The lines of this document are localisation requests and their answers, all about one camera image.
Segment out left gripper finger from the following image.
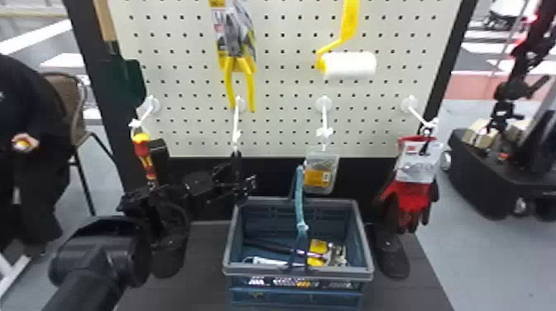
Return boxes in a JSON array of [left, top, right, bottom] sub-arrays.
[[212, 151, 244, 191], [225, 173, 259, 207]]

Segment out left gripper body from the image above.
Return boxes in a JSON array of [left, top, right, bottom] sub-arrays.
[[182, 170, 220, 203]]

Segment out red screwdriver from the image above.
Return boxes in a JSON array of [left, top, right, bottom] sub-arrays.
[[129, 129, 159, 185]]

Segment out black tool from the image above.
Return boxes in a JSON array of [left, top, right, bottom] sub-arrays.
[[242, 237, 332, 262]]

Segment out clear screw packet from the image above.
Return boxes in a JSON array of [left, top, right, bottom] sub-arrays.
[[302, 145, 340, 195]]

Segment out white pegboard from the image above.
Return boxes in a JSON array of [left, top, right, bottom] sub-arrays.
[[61, 0, 480, 280]]

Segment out yellow tool packet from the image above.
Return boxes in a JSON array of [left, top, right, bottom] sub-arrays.
[[305, 237, 349, 269]]

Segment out blue basket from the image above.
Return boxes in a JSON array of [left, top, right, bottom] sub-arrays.
[[222, 164, 376, 311]]

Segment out yellow pliers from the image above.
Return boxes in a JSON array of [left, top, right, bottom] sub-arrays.
[[208, 0, 259, 114]]

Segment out green trowel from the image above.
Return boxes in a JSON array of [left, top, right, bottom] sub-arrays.
[[92, 0, 148, 111]]

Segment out brown chair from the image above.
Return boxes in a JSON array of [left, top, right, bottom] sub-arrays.
[[41, 71, 117, 217]]

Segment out yellow paint roller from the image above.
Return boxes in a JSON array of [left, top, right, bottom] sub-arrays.
[[314, 0, 378, 82]]

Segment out red gloves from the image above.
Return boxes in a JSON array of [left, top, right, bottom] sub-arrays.
[[374, 135, 444, 234]]

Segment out person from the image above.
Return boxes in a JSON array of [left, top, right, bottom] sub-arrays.
[[0, 53, 74, 258]]

